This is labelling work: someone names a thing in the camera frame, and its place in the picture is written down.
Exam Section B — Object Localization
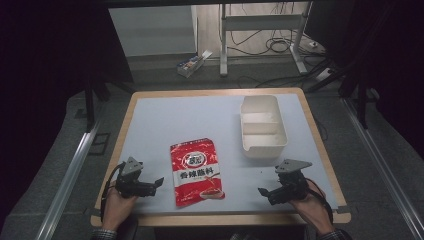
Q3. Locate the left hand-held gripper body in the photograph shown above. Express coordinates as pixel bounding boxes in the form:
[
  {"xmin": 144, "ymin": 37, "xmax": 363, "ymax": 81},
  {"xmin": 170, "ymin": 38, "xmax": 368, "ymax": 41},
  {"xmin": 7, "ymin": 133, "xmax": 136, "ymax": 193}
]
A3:
[{"xmin": 114, "ymin": 156, "xmax": 158, "ymax": 199}]

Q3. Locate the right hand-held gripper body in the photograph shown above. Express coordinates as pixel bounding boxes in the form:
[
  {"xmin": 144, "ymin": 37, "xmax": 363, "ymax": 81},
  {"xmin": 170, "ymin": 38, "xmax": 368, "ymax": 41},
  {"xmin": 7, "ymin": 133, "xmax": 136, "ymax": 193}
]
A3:
[{"xmin": 267, "ymin": 158, "xmax": 314, "ymax": 206}]

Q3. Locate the red seasoning packet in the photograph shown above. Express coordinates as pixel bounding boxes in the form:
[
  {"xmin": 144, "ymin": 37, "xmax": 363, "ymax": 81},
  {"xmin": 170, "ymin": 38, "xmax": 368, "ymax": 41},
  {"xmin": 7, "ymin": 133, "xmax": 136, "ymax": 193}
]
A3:
[{"xmin": 169, "ymin": 137, "xmax": 226, "ymax": 208}]

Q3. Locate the white plastic divided bin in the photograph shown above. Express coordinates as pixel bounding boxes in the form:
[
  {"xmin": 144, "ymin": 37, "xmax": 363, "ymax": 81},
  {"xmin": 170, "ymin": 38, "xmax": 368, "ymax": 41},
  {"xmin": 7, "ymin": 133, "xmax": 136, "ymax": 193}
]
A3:
[{"xmin": 239, "ymin": 94, "xmax": 289, "ymax": 160}]

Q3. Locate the person's left hand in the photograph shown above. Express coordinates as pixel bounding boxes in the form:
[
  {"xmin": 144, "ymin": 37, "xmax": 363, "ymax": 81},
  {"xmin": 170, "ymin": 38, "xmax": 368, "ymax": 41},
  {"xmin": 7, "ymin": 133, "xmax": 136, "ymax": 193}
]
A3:
[{"xmin": 101, "ymin": 185, "xmax": 138, "ymax": 232}]

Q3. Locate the wooden table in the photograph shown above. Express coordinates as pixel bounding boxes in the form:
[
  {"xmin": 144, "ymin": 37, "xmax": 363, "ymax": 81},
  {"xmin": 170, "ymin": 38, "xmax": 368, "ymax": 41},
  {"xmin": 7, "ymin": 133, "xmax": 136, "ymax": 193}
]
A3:
[{"xmin": 90, "ymin": 87, "xmax": 352, "ymax": 228}]

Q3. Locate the pale blue table mat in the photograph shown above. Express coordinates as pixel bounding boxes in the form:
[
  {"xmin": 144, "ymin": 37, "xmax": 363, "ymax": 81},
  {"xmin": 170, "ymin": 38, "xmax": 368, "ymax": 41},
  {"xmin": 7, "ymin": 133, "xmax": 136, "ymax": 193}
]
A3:
[{"xmin": 117, "ymin": 92, "xmax": 340, "ymax": 215}]

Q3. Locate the black tripod stand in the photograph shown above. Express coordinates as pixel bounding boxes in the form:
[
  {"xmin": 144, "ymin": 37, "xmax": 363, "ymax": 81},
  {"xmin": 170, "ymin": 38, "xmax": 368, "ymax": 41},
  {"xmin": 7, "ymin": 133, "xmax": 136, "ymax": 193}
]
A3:
[
  {"xmin": 82, "ymin": 71, "xmax": 135, "ymax": 133},
  {"xmin": 304, "ymin": 56, "xmax": 379, "ymax": 130}
]

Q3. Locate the white power strip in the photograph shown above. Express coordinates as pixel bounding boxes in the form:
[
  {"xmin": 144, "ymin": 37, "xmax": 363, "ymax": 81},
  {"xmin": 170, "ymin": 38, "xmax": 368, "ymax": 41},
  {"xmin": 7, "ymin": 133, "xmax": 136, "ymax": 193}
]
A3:
[{"xmin": 314, "ymin": 67, "xmax": 334, "ymax": 83}]

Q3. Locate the white board panel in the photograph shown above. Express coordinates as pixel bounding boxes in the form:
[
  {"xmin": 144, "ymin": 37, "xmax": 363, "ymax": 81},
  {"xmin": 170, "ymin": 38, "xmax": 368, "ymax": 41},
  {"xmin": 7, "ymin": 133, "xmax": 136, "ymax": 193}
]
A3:
[{"xmin": 108, "ymin": 5, "xmax": 198, "ymax": 58}]

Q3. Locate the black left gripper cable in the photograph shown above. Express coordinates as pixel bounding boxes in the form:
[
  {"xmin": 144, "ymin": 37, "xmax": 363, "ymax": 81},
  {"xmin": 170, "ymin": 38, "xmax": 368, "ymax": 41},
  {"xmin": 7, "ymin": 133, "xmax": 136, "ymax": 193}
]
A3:
[{"xmin": 99, "ymin": 162, "xmax": 127, "ymax": 223}]

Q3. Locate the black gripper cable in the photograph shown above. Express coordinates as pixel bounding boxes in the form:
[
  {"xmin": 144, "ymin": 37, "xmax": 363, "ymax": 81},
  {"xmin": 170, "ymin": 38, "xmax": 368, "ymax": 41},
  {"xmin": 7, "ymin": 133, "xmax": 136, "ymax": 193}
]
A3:
[
  {"xmin": 99, "ymin": 162, "xmax": 127, "ymax": 223},
  {"xmin": 307, "ymin": 179, "xmax": 335, "ymax": 225}
]

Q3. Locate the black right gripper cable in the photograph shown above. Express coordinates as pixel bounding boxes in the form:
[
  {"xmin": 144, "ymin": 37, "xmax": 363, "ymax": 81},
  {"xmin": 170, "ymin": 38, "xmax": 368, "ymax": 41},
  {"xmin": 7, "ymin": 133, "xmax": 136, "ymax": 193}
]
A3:
[{"xmin": 307, "ymin": 179, "xmax": 335, "ymax": 225}]

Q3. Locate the aluminium floor rail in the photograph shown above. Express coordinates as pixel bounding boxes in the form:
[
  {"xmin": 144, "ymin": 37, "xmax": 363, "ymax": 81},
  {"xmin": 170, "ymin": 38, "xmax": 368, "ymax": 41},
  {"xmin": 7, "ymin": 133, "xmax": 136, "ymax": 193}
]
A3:
[
  {"xmin": 34, "ymin": 121, "xmax": 103, "ymax": 240},
  {"xmin": 341, "ymin": 97, "xmax": 424, "ymax": 240}
]

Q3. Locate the black floor cable bundle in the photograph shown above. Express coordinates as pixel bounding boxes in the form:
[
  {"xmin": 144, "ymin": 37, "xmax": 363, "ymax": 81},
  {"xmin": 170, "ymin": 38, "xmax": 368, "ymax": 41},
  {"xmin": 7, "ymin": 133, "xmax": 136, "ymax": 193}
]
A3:
[{"xmin": 228, "ymin": 2, "xmax": 326, "ymax": 58}]

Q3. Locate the white metal stand frame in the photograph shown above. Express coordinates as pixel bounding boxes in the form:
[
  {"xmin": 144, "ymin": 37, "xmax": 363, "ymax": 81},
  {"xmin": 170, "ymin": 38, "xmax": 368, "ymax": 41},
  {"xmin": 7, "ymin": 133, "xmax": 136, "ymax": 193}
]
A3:
[{"xmin": 218, "ymin": 2, "xmax": 314, "ymax": 78}]

